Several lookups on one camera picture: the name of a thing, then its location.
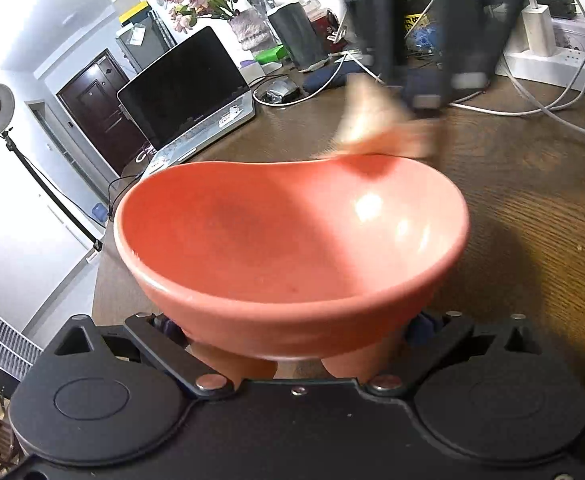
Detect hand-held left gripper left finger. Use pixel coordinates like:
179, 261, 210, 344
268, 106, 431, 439
47, 312, 236, 400

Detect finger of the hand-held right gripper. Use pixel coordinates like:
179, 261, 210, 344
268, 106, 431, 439
403, 0, 496, 117
367, 0, 407, 87

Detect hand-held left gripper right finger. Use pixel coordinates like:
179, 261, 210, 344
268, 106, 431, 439
364, 310, 548, 399

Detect orange ceramic bowl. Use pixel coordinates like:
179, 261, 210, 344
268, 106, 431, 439
113, 152, 471, 379

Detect white charger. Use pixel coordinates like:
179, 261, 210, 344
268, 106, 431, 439
521, 2, 556, 56

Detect black power adapter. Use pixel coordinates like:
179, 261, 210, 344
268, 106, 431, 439
534, 0, 579, 19

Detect red jar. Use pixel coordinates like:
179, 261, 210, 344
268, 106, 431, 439
308, 7, 344, 42

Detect dark blue wrist rest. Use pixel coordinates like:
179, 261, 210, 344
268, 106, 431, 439
301, 56, 376, 96

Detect dark grey cylindrical container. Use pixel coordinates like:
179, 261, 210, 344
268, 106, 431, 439
267, 2, 329, 72

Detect white power strip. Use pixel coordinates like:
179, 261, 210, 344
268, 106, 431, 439
496, 19, 585, 95

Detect green box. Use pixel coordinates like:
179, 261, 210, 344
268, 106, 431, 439
253, 45, 289, 64

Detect small white box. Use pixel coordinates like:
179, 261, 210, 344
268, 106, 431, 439
241, 59, 284, 79

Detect grey textured vase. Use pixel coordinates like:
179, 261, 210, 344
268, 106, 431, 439
229, 9, 274, 52

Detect white drawer organizer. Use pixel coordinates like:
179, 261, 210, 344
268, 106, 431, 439
0, 302, 44, 382

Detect black lamp stand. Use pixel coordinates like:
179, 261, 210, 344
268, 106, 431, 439
1, 129, 104, 254

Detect pink artificial flowers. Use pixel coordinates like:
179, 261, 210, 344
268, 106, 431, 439
144, 0, 241, 34

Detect silver laptop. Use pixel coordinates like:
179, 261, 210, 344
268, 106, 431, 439
117, 25, 257, 175

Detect dark brown door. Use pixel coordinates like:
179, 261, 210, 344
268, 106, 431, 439
56, 49, 146, 175

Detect grey metal cabinet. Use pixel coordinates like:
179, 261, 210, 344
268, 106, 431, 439
115, 9, 179, 77

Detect yellow and black box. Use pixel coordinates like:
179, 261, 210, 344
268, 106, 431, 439
117, 0, 152, 26

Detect white cable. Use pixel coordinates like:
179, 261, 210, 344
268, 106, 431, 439
447, 0, 585, 150

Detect black cable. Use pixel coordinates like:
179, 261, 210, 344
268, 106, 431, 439
106, 174, 140, 223

